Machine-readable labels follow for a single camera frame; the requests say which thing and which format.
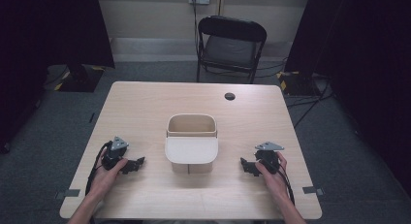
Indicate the person's left hand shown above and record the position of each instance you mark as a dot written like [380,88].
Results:
[105,177]

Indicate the black folding chair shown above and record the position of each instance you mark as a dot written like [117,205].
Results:
[231,49]

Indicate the grey tape strip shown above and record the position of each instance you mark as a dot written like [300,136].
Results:
[312,190]
[68,193]

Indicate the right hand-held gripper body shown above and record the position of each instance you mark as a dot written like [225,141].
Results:
[269,157]

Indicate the black stand base yellow tape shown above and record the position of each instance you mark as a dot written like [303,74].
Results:
[80,80]
[299,85]

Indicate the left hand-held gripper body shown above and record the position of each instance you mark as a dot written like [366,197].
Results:
[113,154]

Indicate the beige storage box with lid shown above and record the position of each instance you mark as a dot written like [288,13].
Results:
[191,149]

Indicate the person's right hand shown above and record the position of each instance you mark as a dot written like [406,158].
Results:
[274,182]

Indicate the black curtain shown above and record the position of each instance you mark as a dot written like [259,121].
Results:
[365,56]
[38,39]

